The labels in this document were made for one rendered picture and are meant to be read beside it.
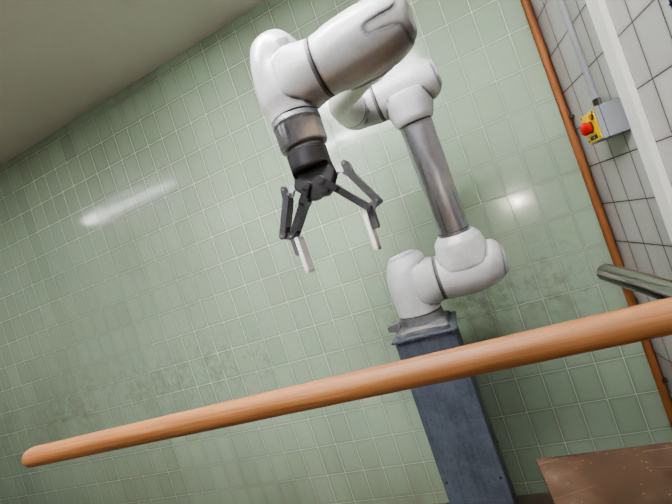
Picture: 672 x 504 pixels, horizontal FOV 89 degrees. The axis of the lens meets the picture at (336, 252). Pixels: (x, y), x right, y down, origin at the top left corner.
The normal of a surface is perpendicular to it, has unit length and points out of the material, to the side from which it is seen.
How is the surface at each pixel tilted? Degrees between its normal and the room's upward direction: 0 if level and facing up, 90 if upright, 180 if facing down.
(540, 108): 90
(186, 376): 90
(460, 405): 90
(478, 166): 90
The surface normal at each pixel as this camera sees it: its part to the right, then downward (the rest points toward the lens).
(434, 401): -0.32, 0.09
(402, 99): -0.28, 0.34
